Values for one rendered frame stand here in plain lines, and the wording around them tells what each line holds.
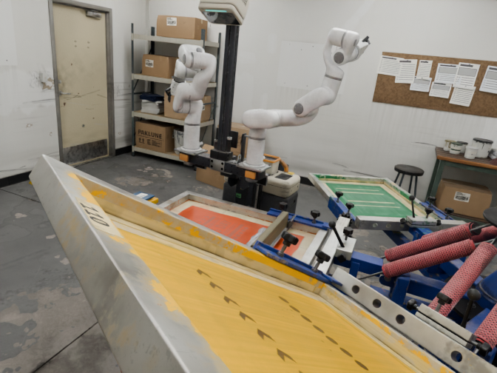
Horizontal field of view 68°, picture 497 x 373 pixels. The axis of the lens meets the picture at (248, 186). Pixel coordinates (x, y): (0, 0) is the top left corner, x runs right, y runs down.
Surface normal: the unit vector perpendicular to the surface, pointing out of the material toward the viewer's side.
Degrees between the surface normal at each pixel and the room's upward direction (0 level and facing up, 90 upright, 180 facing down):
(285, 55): 90
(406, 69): 88
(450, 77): 87
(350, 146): 90
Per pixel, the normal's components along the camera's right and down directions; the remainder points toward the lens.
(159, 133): -0.43, 0.26
